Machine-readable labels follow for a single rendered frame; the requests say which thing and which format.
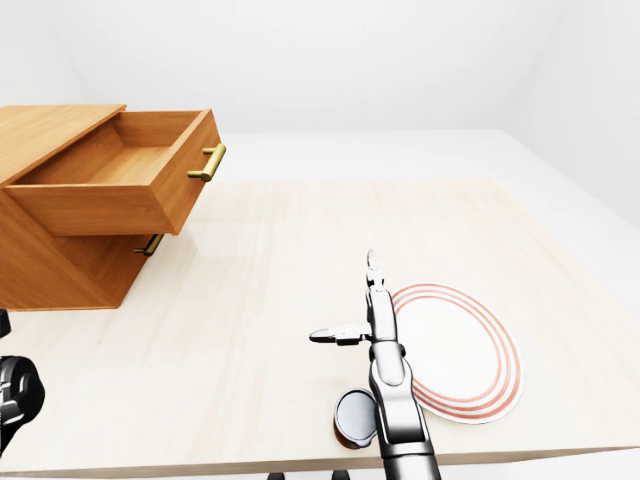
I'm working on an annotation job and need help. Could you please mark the closed wooden drawer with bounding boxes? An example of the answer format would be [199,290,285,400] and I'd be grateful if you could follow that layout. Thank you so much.
[54,233,167,307]

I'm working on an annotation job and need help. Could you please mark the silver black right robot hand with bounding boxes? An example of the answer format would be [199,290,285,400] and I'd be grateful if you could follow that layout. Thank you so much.
[308,248,401,348]

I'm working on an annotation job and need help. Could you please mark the long brass drawer handle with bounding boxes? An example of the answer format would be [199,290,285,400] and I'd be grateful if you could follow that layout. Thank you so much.
[187,142,228,183]

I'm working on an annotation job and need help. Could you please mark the open wooden drawer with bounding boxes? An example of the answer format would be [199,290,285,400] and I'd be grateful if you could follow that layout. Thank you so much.
[3,108,223,238]

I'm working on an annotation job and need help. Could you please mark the tin with silver lid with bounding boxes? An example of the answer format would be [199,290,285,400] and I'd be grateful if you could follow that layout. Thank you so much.
[333,388,380,452]

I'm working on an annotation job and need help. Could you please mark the short brass drawer handle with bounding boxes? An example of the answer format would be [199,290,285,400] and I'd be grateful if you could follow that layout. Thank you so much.
[132,233,166,258]

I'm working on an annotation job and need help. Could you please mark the white plate with red rings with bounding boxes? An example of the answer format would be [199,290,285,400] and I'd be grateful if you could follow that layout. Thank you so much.
[389,282,525,426]

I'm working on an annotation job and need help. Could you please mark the wooden cabinet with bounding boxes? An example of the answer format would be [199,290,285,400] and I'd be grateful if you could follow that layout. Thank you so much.
[0,103,167,312]

